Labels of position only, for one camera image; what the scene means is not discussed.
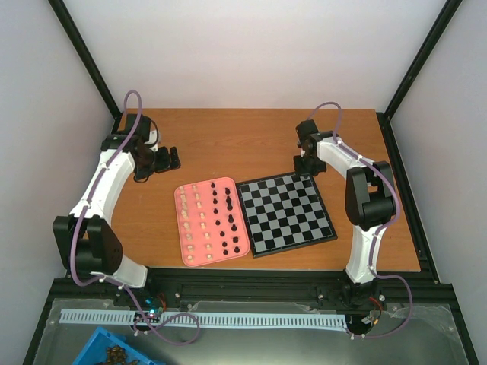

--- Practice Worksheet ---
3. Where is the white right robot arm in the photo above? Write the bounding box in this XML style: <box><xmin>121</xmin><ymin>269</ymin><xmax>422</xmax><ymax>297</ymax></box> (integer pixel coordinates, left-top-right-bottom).
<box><xmin>294</xmin><ymin>119</ymin><xmax>399</xmax><ymax>308</ymax></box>

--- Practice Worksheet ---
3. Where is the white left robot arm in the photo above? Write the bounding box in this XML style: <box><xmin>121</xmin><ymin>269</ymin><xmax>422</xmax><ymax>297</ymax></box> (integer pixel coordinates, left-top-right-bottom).
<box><xmin>53</xmin><ymin>113</ymin><xmax>180</xmax><ymax>306</ymax></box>

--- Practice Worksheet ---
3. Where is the black and white chessboard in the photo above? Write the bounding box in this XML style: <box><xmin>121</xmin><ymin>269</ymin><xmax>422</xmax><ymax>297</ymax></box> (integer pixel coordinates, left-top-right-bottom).
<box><xmin>237</xmin><ymin>173</ymin><xmax>338</xmax><ymax>258</ymax></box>

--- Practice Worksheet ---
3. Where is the pink plastic tray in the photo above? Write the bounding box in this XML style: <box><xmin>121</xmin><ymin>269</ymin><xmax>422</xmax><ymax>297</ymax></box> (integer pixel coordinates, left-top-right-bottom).
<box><xmin>174</xmin><ymin>177</ymin><xmax>250</xmax><ymax>268</ymax></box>

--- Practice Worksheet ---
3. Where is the blue plastic bin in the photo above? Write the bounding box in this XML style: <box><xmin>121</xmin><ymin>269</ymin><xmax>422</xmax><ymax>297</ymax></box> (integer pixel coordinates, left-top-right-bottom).
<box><xmin>73</xmin><ymin>327</ymin><xmax>164</xmax><ymax>365</ymax></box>

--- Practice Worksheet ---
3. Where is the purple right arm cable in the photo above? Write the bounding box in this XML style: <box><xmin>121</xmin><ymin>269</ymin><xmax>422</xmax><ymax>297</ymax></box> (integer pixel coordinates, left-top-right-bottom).
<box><xmin>306</xmin><ymin>101</ymin><xmax>414</xmax><ymax>340</ymax></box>

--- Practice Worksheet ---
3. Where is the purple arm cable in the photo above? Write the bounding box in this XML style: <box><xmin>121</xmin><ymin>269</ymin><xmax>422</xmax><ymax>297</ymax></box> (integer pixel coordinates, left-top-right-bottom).
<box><xmin>71</xmin><ymin>90</ymin><xmax>202</xmax><ymax>346</ymax></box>
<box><xmin>306</xmin><ymin>101</ymin><xmax>414</xmax><ymax>340</ymax></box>

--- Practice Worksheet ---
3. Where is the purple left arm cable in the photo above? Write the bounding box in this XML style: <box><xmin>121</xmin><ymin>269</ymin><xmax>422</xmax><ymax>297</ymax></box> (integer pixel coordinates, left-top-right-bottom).
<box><xmin>71</xmin><ymin>90</ymin><xmax>202</xmax><ymax>346</ymax></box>

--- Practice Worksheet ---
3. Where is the black aluminium frame base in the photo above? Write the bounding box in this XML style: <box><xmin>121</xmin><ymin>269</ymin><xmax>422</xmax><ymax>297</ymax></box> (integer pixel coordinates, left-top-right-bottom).
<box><xmin>24</xmin><ymin>113</ymin><xmax>479</xmax><ymax>364</ymax></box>

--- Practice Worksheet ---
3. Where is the light blue cable duct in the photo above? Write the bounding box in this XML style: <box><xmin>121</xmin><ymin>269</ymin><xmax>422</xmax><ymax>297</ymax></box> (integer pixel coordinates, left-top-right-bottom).
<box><xmin>59</xmin><ymin>309</ymin><xmax>347</xmax><ymax>332</ymax></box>

